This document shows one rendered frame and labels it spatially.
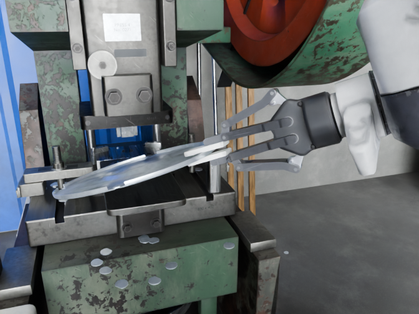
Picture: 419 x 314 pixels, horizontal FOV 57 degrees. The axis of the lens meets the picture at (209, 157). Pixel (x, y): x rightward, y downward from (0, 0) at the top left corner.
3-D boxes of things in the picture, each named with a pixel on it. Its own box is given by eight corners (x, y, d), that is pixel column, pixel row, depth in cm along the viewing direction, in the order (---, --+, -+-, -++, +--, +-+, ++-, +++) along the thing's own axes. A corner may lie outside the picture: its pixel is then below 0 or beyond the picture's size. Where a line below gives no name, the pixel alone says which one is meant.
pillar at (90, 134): (98, 164, 97) (92, 109, 92) (89, 164, 96) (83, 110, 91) (98, 161, 99) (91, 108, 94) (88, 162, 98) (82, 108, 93)
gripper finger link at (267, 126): (292, 126, 53) (290, 117, 53) (220, 142, 58) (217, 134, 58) (297, 123, 57) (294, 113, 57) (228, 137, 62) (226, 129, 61)
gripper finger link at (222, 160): (240, 149, 60) (246, 167, 60) (212, 157, 62) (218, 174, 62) (237, 151, 59) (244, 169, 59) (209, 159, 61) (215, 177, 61)
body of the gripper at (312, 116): (346, 139, 57) (286, 154, 61) (330, 84, 56) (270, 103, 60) (344, 151, 50) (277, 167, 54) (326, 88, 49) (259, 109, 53)
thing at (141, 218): (189, 261, 72) (187, 197, 68) (113, 275, 68) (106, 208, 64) (163, 204, 95) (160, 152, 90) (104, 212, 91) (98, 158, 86)
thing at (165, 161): (20, 215, 54) (18, 210, 54) (88, 174, 83) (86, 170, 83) (216, 162, 53) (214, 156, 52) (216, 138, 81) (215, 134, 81)
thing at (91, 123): (174, 133, 87) (173, 109, 85) (82, 142, 81) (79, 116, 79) (161, 117, 101) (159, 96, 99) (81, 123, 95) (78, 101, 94)
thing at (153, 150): (163, 171, 92) (162, 153, 90) (98, 179, 88) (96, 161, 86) (156, 159, 100) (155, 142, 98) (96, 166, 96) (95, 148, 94)
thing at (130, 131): (138, 136, 90) (137, 121, 88) (117, 137, 88) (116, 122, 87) (136, 132, 92) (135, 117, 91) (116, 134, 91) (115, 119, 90)
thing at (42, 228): (235, 214, 90) (236, 191, 88) (28, 248, 77) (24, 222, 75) (199, 169, 117) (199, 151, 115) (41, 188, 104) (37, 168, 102)
